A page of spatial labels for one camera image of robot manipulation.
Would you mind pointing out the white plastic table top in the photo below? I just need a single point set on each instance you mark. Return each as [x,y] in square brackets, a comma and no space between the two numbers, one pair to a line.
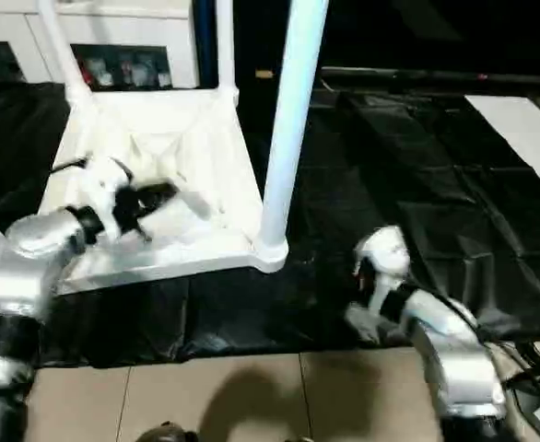
[187,157]

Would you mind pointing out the black flat screen television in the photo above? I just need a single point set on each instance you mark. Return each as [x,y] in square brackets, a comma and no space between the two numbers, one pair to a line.
[417,37]

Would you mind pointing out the dark robot torso part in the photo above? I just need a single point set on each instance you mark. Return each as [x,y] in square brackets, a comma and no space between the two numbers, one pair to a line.
[167,434]

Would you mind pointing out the small tan box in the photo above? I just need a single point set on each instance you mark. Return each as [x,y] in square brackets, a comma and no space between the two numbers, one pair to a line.
[264,74]

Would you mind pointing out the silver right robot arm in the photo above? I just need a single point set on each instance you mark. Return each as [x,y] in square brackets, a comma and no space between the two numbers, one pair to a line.
[445,350]

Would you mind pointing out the black plastic mat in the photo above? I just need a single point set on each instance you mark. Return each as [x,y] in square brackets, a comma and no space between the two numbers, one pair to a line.
[417,203]

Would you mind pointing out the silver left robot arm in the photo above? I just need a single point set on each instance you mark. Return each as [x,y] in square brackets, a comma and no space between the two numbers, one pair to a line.
[21,276]

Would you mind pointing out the white glass-door cabinet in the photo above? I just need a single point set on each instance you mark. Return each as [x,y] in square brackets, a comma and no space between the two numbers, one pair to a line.
[113,37]

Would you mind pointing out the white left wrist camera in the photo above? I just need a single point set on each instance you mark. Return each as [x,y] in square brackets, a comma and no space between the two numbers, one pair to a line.
[102,193]

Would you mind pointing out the red bottle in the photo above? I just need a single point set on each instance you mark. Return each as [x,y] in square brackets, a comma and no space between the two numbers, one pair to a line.
[89,72]

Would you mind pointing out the black floor stand bar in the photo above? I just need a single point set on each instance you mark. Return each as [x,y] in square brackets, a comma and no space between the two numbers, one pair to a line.
[539,373]

